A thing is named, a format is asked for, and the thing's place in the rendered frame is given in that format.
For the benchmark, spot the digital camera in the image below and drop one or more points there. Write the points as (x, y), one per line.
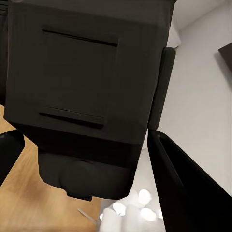
(84, 80)

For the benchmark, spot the bookcase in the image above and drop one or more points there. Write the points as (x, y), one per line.
(174, 40)

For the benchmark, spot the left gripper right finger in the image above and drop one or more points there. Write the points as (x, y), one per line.
(190, 199)

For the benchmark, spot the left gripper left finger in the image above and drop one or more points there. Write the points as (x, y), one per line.
(12, 144)

